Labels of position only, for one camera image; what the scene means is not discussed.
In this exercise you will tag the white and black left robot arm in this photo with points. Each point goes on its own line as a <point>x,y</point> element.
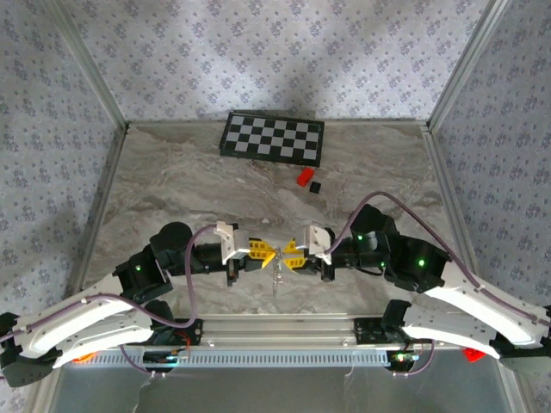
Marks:
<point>86,327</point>

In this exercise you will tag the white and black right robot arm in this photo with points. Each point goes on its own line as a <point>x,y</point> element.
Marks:
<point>473,310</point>

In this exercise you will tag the small black cube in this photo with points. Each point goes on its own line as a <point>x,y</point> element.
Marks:
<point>315,187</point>

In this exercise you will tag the small red block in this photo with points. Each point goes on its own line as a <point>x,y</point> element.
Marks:
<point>305,176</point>

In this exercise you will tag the controller circuit board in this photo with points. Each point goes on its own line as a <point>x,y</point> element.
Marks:
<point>404,359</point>
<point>165,358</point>

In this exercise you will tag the black and white chessboard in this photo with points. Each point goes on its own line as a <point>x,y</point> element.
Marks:
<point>271,137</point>

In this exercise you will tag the grey metal sheet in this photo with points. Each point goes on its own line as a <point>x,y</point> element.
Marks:
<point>280,391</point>

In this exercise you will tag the red toy brick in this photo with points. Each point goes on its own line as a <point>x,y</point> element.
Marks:
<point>472,355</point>

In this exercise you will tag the orange curved plastic piece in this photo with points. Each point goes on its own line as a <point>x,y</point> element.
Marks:
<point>82,357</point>

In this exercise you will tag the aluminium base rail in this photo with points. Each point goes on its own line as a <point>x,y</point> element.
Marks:
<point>280,329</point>

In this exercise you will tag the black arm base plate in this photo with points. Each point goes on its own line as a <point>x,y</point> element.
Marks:
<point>366,331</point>
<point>189,329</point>

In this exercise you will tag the aluminium table side rail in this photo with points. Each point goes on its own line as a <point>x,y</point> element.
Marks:
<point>452,206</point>
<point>101,206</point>

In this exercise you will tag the aluminium frame post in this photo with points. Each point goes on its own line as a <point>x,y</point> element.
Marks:
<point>467,64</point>
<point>90,64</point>

